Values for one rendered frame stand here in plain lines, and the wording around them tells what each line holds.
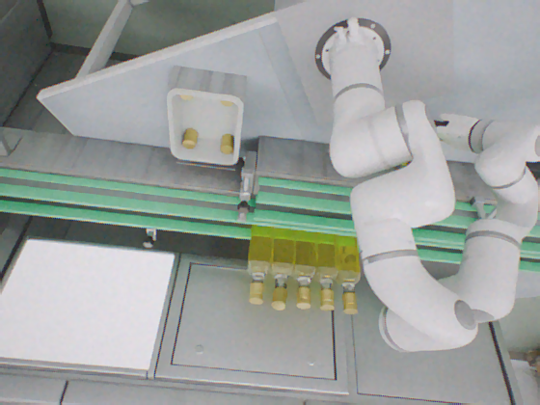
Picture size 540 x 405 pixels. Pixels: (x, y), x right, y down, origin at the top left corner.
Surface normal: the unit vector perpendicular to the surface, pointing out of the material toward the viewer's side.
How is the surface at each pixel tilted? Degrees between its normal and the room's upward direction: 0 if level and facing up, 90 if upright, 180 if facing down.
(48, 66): 90
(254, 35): 0
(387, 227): 71
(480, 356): 90
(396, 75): 3
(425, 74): 3
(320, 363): 90
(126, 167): 90
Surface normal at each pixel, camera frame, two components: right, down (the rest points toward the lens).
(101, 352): 0.13, -0.61
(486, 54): -0.05, 0.78
